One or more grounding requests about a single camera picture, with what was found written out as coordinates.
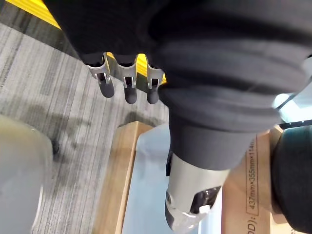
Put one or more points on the brown cardboard box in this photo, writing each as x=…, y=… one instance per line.
x=114, y=175

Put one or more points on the black plastic housing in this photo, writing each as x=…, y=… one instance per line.
x=292, y=175

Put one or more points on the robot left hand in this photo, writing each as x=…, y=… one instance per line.
x=195, y=73

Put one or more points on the robot silver leg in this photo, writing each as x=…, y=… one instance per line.
x=19, y=175

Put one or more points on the clear plastic liner sheet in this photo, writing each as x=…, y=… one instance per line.
x=146, y=185

